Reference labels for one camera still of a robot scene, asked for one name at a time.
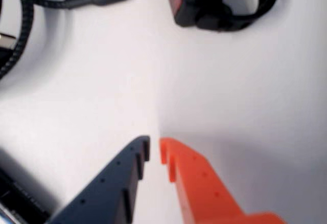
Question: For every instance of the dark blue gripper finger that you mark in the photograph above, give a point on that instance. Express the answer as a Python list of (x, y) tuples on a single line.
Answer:
[(102, 196)]

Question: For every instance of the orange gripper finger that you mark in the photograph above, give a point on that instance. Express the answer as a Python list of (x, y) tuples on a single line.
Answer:
[(204, 190)]

